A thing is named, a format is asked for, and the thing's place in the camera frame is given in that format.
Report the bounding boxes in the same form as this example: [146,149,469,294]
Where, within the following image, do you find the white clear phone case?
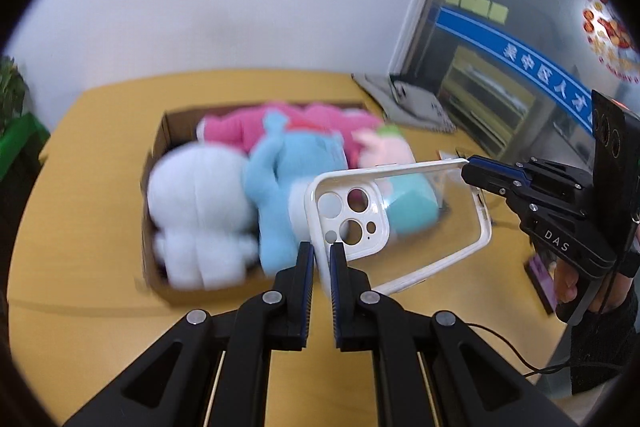
[305,158,492,295]

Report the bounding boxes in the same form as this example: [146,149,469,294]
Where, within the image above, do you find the person right hand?
[552,250,640,318]

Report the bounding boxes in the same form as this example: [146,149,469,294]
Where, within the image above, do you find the purple card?
[524,254,558,315]

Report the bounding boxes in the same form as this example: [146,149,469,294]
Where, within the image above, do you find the pink pig plush teal shirt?
[352,124,439,236]

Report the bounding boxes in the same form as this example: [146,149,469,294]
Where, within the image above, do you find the grey cloth bag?
[352,74,457,133]

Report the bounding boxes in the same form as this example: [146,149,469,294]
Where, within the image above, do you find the white plush toy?
[146,142,258,291]

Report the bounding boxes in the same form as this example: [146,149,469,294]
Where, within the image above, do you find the yellow sticky notes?
[445,0,509,25]

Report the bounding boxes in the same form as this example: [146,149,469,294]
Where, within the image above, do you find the blue plush bear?
[243,110,347,277]

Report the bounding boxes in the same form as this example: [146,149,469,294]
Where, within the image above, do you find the magenta plush toy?
[195,102,383,168]

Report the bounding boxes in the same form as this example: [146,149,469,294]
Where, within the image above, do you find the brown cardboard box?
[134,98,452,308]

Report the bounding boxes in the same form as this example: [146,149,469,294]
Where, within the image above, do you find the green potted plant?
[0,55,28,133]

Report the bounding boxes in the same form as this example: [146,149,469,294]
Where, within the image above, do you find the black usb cable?
[464,321,591,377]

